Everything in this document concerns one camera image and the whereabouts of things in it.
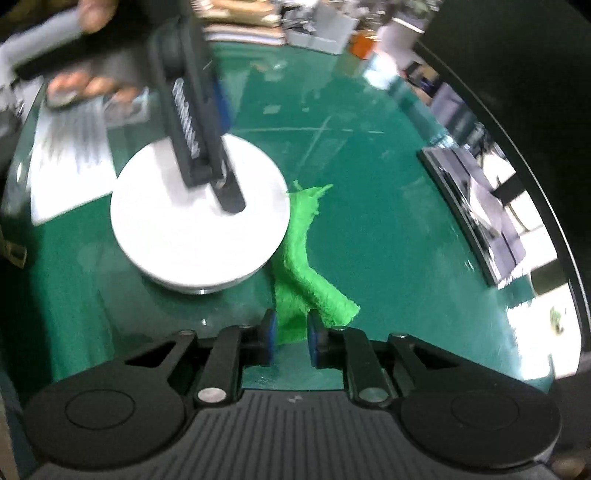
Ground black monitor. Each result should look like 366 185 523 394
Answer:
413 0 591 381

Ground white paper sheet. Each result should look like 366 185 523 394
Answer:
28 98 117 227

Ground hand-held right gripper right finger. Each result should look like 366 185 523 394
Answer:
307 310 467 409

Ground orange cup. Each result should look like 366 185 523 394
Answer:
352 34 376 61

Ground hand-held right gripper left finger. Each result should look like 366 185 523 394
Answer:
124 308 279 407

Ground white round plate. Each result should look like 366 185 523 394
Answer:
110 134 291 296

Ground person's left hand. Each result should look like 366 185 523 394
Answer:
46 0 140 110

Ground green cloth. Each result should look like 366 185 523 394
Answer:
272 180 361 344

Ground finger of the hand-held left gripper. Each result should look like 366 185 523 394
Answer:
209 76 247 215

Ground grey monitor stand base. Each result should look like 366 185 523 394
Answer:
418 146 528 290

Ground white box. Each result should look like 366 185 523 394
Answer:
285 18 350 55

